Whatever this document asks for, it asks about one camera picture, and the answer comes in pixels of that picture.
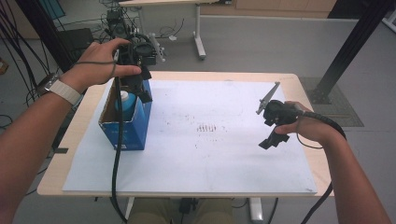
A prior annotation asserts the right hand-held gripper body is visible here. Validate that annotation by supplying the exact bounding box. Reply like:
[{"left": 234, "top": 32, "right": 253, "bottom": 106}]
[{"left": 255, "top": 81, "right": 300, "bottom": 127}]

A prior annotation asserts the blue bottle with white cap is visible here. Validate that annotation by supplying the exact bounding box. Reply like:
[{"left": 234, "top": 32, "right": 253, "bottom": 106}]
[{"left": 115, "top": 91, "right": 138, "bottom": 121}]

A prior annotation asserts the person's left leg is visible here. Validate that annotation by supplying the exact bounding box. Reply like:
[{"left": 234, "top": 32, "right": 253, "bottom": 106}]
[{"left": 127, "top": 197, "right": 174, "bottom": 224}]

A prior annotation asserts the white table leg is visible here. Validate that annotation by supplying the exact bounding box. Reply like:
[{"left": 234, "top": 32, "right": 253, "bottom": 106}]
[
  {"left": 248, "top": 197, "right": 264, "bottom": 222},
  {"left": 124, "top": 196, "right": 135, "bottom": 218}
]

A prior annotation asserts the black box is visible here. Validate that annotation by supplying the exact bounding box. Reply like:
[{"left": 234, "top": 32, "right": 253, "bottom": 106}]
[{"left": 59, "top": 27, "right": 94, "bottom": 52}]

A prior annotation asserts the black device under table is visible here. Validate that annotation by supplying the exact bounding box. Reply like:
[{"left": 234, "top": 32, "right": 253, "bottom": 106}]
[{"left": 177, "top": 197, "right": 199, "bottom": 216}]

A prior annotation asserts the person's leg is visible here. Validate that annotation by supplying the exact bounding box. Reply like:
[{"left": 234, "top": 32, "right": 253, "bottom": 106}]
[
  {"left": 194, "top": 197, "right": 236, "bottom": 224},
  {"left": 127, "top": 197, "right": 174, "bottom": 224}
]

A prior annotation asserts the teal panel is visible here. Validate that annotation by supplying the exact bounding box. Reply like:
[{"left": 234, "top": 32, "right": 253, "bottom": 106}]
[{"left": 38, "top": 0, "right": 66, "bottom": 21}]

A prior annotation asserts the person's right leg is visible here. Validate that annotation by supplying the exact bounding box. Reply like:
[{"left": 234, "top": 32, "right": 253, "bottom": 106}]
[{"left": 194, "top": 197, "right": 236, "bottom": 224}]

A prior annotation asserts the black computer tower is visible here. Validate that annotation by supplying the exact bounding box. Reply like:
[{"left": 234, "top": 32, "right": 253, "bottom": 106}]
[{"left": 106, "top": 8, "right": 130, "bottom": 40}]

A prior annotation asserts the white object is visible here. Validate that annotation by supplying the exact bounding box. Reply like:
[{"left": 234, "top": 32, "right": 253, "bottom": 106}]
[{"left": 382, "top": 12, "right": 396, "bottom": 34}]

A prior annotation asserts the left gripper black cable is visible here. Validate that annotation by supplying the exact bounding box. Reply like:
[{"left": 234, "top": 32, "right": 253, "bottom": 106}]
[{"left": 110, "top": 77, "right": 129, "bottom": 223}]

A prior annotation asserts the white desk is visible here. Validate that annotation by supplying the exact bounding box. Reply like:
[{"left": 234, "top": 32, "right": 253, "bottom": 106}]
[{"left": 118, "top": 0, "right": 233, "bottom": 62}]

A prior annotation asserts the person's left hand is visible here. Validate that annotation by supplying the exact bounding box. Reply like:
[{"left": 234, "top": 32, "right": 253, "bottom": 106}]
[{"left": 60, "top": 37, "right": 143, "bottom": 93}]

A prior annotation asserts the dark floor mat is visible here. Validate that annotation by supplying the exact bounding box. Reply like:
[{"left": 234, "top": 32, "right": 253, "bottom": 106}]
[{"left": 298, "top": 77, "right": 365, "bottom": 128}]

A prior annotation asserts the white paper sheet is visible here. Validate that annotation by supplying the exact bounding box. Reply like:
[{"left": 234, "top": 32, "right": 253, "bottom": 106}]
[{"left": 62, "top": 79, "right": 318, "bottom": 195}]

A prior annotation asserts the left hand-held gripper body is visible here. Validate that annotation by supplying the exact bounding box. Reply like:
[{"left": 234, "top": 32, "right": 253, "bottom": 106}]
[{"left": 114, "top": 32, "right": 166, "bottom": 74}]

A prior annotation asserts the tangle of black floor cables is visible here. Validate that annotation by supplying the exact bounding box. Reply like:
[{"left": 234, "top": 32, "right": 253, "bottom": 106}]
[{"left": 0, "top": 0, "right": 108, "bottom": 197}]

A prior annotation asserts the person's right hand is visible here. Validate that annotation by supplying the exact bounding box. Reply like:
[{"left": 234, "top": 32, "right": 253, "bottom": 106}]
[{"left": 275, "top": 100, "right": 339, "bottom": 147}]

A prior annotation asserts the wristwatch with beige strap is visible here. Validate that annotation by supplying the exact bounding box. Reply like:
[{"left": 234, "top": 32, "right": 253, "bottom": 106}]
[{"left": 36, "top": 73, "right": 82, "bottom": 106}]

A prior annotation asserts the blue cardboard box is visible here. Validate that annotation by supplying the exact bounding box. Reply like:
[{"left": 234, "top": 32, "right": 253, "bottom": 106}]
[{"left": 98, "top": 78, "right": 153, "bottom": 151}]

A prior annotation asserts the black metal stand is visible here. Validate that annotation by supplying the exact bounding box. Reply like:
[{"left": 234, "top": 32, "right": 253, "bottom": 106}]
[
  {"left": 306, "top": 0, "right": 396, "bottom": 105},
  {"left": 13, "top": 0, "right": 76, "bottom": 73}
]

